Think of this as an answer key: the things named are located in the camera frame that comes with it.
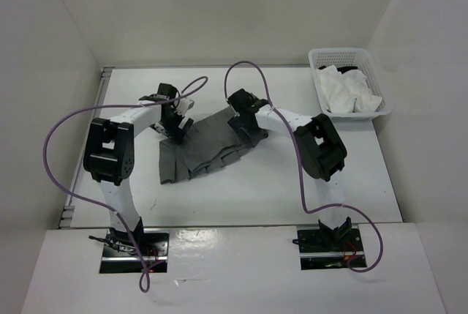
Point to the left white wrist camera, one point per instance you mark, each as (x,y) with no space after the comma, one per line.
(184,105)

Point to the grey pleated skirt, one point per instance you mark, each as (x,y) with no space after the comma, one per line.
(210,145)

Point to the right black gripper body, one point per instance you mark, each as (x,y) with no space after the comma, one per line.
(257,99)

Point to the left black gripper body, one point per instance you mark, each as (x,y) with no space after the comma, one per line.
(170,126)

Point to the black garment in basket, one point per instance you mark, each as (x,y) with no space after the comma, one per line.
(339,69)

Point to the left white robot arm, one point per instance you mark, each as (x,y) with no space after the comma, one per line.
(110,155)

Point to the white crumpled cloth in basket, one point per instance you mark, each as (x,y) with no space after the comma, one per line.
(348,92)

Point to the white plastic mesh basket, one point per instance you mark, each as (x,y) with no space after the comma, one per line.
(351,57)

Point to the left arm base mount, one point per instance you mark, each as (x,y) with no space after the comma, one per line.
(121,257)

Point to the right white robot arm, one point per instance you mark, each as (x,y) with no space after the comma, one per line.
(318,147)

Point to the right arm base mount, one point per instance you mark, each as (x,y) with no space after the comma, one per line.
(314,254)

